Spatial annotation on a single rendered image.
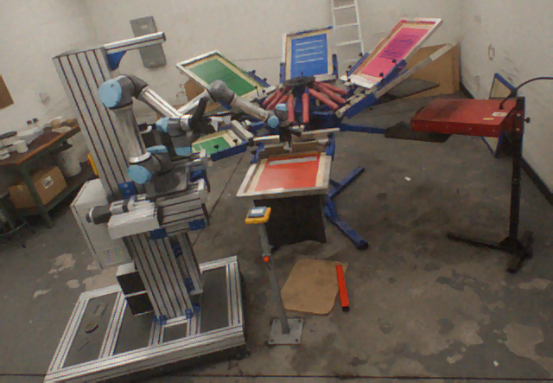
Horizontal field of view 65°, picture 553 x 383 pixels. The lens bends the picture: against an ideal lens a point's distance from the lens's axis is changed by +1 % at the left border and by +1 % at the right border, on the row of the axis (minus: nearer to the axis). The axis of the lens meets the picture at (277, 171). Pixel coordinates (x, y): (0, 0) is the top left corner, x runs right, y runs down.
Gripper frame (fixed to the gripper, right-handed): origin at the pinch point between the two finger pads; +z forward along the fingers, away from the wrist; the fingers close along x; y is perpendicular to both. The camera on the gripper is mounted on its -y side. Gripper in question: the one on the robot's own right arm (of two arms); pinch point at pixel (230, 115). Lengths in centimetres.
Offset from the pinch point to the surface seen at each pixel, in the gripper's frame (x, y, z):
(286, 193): -59, 62, -1
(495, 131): -119, 46, 121
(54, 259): -113, 155, -284
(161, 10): -471, -93, -328
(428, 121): -133, 40, 81
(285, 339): -47, 162, -12
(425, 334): -64, 160, 76
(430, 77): -543, 66, 78
